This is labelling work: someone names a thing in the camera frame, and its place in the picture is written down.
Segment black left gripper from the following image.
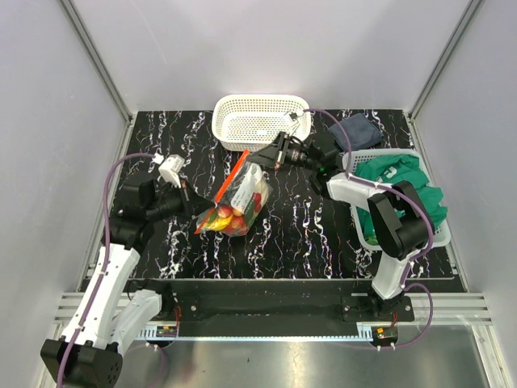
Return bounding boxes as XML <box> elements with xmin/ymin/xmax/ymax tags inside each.
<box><xmin>146</xmin><ymin>178</ymin><xmax>215</xmax><ymax>222</ymax></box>

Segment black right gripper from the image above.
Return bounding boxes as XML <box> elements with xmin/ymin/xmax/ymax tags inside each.
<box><xmin>247</xmin><ymin>132</ymin><xmax>320</xmax><ymax>172</ymax></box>

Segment clear zip top bag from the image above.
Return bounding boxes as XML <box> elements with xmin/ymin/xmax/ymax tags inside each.
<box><xmin>195</xmin><ymin>150</ymin><xmax>272</xmax><ymax>237</ymax></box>

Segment yellow fake banana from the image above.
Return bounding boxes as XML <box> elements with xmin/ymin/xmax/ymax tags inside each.
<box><xmin>202</xmin><ymin>213</ymin><xmax>233</xmax><ymax>231</ymax></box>

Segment red fake strawberries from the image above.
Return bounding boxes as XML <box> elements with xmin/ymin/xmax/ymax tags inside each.
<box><xmin>217</xmin><ymin>192</ymin><xmax>263</xmax><ymax>236</ymax></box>

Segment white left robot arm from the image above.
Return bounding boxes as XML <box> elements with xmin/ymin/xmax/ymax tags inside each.
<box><xmin>40</xmin><ymin>179</ymin><xmax>213</xmax><ymax>387</ymax></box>

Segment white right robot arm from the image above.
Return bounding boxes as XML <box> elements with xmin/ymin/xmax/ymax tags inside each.
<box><xmin>248</xmin><ymin>132</ymin><xmax>435</xmax><ymax>321</ymax></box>

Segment white perforated plastic basket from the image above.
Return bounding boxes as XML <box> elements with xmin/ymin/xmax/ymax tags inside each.
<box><xmin>212</xmin><ymin>94</ymin><xmax>312</xmax><ymax>152</ymax></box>

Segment black marble pattern mat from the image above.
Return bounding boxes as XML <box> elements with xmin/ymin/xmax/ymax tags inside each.
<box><xmin>111</xmin><ymin>108</ymin><xmax>465</xmax><ymax>280</ymax></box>

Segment dark blue folded cloth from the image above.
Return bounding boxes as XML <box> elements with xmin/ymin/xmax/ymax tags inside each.
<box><xmin>328</xmin><ymin>113</ymin><xmax>384</xmax><ymax>152</ymax></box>

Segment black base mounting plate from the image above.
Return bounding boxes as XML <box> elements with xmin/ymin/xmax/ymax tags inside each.
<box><xmin>120</xmin><ymin>277</ymin><xmax>413</xmax><ymax>339</ymax></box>

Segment green garment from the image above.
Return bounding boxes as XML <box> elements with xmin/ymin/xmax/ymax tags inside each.
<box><xmin>349</xmin><ymin>153</ymin><xmax>448</xmax><ymax>246</ymax></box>

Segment white laundry basket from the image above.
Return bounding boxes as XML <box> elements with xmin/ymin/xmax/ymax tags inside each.
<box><xmin>341</xmin><ymin>147</ymin><xmax>452</xmax><ymax>254</ymax></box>

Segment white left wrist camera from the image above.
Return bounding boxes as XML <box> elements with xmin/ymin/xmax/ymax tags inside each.
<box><xmin>153</xmin><ymin>153</ymin><xmax>185</xmax><ymax>188</ymax></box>

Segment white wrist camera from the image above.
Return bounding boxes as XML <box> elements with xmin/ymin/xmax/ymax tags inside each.
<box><xmin>153</xmin><ymin>153</ymin><xmax>185</xmax><ymax>188</ymax></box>
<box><xmin>286</xmin><ymin>109</ymin><xmax>305</xmax><ymax>132</ymax></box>

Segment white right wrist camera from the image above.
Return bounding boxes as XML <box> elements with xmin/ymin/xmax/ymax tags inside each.
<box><xmin>286</xmin><ymin>109</ymin><xmax>305</xmax><ymax>132</ymax></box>

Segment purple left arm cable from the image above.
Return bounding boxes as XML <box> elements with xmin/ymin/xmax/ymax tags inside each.
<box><xmin>54</xmin><ymin>152</ymin><xmax>169</xmax><ymax>388</ymax></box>

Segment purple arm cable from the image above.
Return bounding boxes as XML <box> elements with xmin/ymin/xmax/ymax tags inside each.
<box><xmin>54</xmin><ymin>152</ymin><xmax>169</xmax><ymax>388</ymax></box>
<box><xmin>302</xmin><ymin>108</ymin><xmax>439</xmax><ymax>351</ymax></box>

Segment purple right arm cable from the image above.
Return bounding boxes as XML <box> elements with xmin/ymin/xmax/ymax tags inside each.
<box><xmin>302</xmin><ymin>108</ymin><xmax>439</xmax><ymax>351</ymax></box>

